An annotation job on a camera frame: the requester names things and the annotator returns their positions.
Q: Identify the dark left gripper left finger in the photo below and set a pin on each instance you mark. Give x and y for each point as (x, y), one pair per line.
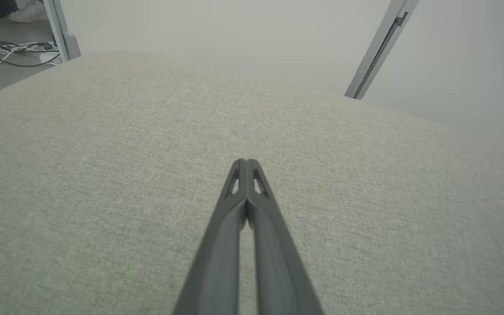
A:
(221, 253)

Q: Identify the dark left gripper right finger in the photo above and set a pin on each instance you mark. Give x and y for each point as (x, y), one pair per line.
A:
(278, 271)

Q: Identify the grey fabric sofa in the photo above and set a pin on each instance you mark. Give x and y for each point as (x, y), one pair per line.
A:
(252, 122)

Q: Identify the white sneaker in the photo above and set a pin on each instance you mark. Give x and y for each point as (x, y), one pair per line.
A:
(29, 13)

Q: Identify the grey partition post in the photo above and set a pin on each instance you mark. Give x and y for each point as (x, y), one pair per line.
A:
(381, 43)

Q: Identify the grey post with caster foot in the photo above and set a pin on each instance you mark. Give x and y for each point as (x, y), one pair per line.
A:
(57, 22)

